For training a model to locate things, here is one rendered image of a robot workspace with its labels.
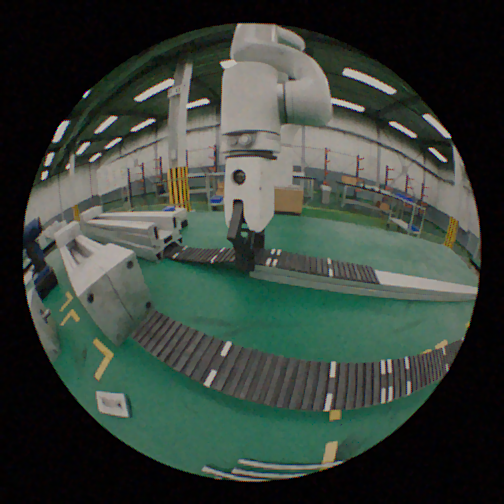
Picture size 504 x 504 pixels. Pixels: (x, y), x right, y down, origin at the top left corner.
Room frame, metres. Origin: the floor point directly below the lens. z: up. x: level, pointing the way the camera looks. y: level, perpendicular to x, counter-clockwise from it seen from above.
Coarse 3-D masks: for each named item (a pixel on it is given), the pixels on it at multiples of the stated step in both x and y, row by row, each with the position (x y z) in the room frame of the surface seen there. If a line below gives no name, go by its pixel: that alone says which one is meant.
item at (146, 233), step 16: (96, 224) 0.38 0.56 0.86; (112, 224) 0.32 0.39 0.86; (128, 224) 0.29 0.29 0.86; (144, 224) 0.28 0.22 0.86; (160, 224) 0.34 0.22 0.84; (176, 224) 0.34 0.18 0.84; (96, 240) 0.40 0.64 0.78; (112, 240) 0.33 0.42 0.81; (128, 240) 0.29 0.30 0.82; (144, 240) 0.27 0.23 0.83; (160, 240) 0.28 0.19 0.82; (176, 240) 0.33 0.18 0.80; (144, 256) 0.27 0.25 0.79; (160, 256) 0.28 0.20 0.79
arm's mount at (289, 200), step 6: (276, 192) 0.66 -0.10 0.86; (282, 192) 0.65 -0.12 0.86; (288, 192) 0.65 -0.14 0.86; (294, 192) 0.64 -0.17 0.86; (300, 192) 0.64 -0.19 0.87; (276, 198) 0.66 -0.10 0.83; (282, 198) 0.65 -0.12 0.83; (288, 198) 0.65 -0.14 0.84; (294, 198) 0.64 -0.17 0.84; (300, 198) 0.64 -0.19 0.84; (276, 204) 0.66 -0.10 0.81; (282, 204) 0.65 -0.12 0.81; (288, 204) 0.65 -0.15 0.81; (294, 204) 0.64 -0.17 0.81; (300, 204) 0.64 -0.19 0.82; (276, 210) 0.66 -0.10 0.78; (282, 210) 0.65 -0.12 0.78; (288, 210) 0.65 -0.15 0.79; (294, 210) 0.64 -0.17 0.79; (300, 210) 0.64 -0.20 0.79
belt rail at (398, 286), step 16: (256, 272) 0.22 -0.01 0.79; (272, 272) 0.21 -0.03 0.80; (288, 272) 0.21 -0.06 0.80; (384, 272) 0.18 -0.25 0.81; (320, 288) 0.19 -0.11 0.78; (336, 288) 0.18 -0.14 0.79; (352, 288) 0.17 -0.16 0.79; (368, 288) 0.17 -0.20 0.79; (384, 288) 0.15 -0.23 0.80; (400, 288) 0.14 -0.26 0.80; (416, 288) 0.12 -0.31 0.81; (432, 288) 0.10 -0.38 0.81; (448, 288) 0.08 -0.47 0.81; (464, 288) 0.04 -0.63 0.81
